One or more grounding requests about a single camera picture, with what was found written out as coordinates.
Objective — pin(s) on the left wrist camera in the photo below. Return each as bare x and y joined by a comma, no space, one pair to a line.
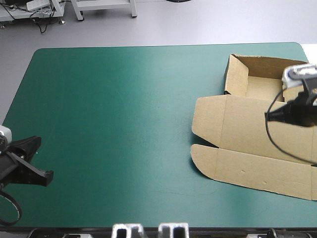
4,136

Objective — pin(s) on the white metal frame stand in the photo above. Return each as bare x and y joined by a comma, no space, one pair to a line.
106,7

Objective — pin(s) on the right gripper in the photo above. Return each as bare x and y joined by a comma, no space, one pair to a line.
305,111

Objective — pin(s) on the brown cardboard box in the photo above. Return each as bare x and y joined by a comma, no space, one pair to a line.
242,129

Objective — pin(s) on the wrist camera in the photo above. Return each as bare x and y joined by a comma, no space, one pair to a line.
4,136
297,73

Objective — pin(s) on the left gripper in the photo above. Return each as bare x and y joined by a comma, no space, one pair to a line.
5,168

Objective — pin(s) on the grey metal cart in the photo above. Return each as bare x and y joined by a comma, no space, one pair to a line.
17,10

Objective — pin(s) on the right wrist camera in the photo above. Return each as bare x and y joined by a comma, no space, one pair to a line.
297,73

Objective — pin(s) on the white power strip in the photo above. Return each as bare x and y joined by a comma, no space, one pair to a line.
37,5

